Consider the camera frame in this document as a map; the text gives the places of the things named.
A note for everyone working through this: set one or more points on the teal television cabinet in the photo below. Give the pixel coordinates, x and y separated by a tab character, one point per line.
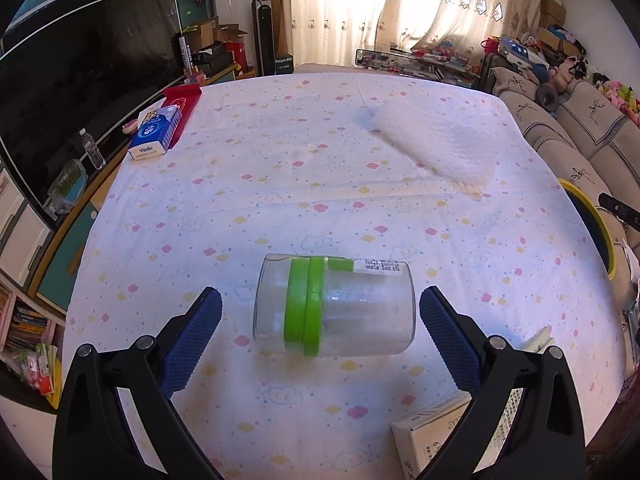
65	260

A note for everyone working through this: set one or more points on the clear jar with green band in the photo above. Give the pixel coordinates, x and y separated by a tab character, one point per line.
360	320

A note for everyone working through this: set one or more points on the cream floral curtains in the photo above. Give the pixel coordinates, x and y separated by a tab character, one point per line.
400	5

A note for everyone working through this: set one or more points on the blue tissue pack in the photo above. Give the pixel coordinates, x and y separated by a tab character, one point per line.
155	132

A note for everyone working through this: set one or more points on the tall black box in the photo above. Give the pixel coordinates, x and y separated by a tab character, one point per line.
185	52

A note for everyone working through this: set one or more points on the clear water bottle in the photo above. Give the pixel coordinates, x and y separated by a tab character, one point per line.
93	150

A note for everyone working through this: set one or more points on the row of books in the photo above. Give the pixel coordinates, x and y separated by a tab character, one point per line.
25	320

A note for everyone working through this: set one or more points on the glass coffee table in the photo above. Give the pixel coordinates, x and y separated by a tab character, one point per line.
415	65

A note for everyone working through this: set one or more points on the red packet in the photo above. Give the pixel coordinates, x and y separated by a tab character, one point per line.
185	94

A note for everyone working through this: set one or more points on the white cardboard box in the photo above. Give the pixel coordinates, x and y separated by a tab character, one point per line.
425	440

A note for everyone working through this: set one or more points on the stacked cardboard boxes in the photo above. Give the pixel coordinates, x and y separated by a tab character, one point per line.
551	15

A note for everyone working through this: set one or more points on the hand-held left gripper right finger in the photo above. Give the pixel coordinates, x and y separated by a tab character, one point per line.
450	340

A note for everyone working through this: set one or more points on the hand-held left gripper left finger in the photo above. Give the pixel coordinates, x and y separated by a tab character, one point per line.
192	340

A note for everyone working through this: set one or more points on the large black television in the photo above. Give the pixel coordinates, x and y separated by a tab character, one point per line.
75	85

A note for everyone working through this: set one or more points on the open cardboard box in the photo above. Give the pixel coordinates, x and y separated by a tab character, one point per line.
215	32

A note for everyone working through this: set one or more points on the yellow trash bin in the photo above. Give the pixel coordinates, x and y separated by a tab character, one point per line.
602	225

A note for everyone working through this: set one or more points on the pile of stuffed toys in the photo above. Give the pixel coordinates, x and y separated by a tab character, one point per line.
575	65

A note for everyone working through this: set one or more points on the colourful snack packets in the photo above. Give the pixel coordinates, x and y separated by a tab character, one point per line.
35	375

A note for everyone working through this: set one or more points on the red bag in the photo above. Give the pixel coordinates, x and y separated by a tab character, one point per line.
236	57

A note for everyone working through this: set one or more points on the black tower fan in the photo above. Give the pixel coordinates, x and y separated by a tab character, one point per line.
263	35

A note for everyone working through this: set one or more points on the small pink object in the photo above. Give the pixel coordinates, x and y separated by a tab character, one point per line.
131	126

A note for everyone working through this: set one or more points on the white paper wrapper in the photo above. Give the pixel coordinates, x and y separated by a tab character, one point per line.
537	339

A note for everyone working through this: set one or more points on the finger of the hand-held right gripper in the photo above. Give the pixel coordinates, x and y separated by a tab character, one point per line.
620	207

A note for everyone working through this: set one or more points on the clear plastic food container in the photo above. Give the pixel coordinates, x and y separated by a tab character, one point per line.
67	187

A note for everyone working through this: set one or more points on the beige sofa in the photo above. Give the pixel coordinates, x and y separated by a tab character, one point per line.
575	125

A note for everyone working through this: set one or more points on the grey neck pillow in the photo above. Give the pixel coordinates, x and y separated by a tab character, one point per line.
546	96

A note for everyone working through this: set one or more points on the white drawer cabinet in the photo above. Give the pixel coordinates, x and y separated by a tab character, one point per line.
20	230

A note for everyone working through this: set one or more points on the green box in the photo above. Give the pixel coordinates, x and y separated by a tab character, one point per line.
284	64

